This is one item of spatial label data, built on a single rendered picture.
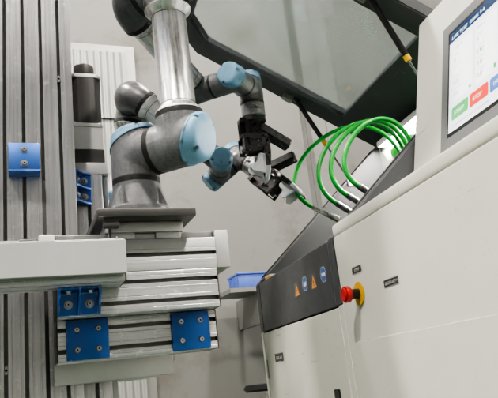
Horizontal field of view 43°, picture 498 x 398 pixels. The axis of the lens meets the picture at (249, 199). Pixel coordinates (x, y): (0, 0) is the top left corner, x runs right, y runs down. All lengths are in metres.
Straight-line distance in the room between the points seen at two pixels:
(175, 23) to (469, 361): 1.01
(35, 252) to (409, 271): 0.71
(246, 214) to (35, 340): 3.67
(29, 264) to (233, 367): 3.66
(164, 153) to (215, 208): 3.58
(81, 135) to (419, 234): 1.00
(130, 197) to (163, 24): 0.43
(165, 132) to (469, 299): 0.77
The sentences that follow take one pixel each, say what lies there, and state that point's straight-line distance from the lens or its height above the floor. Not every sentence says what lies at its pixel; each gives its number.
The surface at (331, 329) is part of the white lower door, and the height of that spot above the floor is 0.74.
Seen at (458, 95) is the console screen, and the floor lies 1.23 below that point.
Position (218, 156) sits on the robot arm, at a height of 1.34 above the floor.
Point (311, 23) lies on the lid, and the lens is 2.09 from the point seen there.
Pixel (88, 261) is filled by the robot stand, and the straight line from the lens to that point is 1.29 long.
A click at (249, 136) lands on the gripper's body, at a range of 1.90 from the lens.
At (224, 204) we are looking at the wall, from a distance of 5.06.
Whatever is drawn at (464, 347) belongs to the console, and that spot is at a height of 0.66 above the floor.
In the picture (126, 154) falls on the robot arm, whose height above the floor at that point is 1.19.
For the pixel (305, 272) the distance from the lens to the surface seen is 1.71.
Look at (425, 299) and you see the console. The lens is 1.18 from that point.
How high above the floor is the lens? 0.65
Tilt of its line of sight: 16 degrees up
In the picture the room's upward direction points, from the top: 7 degrees counter-clockwise
